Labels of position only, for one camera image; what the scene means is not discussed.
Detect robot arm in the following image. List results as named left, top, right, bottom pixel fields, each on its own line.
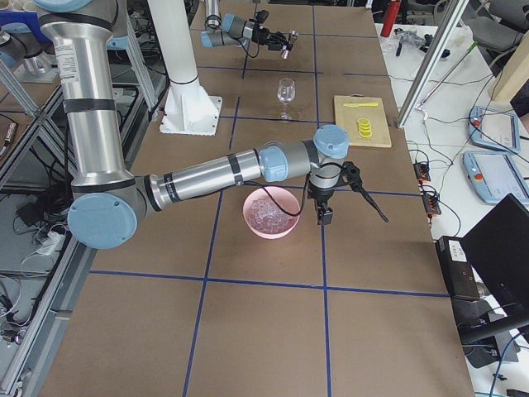
left=201, top=1, right=299, bottom=60
left=36, top=1, right=359, bottom=249

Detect black box device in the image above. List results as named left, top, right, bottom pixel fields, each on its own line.
left=435, top=236, right=479, bottom=301

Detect pink bowl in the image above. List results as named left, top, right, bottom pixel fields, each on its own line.
left=243, top=186, right=301, bottom=239

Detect yellow plastic knife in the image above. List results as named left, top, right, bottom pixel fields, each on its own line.
left=342, top=102, right=379, bottom=108

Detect black monitor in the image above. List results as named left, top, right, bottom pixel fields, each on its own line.
left=460, top=194, right=528, bottom=344

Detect steel cocktail jigger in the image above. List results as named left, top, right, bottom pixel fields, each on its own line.
left=281, top=41, right=296, bottom=60

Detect clear plastic bag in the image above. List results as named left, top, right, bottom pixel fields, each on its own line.
left=379, top=28, right=431, bottom=56

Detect teach pendant tablet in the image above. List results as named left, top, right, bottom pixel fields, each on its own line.
left=463, top=151, right=528, bottom=205
left=468, top=106, right=521, bottom=153

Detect wooden cutting board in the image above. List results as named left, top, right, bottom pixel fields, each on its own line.
left=333, top=95, right=392, bottom=148

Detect aluminium frame post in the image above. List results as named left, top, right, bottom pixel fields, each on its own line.
left=396, top=0, right=469, bottom=128

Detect clear wine glass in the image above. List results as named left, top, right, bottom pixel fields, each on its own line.
left=277, top=78, right=296, bottom=121

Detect clear ice cubes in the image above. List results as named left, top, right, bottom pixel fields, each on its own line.
left=246, top=198, right=298, bottom=234

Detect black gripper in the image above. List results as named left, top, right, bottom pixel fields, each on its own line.
left=252, top=26, right=298, bottom=55
left=307, top=182, right=334, bottom=225

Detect white pedestal column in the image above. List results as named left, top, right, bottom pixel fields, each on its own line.
left=148, top=0, right=222, bottom=136

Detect red bottle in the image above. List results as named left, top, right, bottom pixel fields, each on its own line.
left=380, top=0, right=402, bottom=38

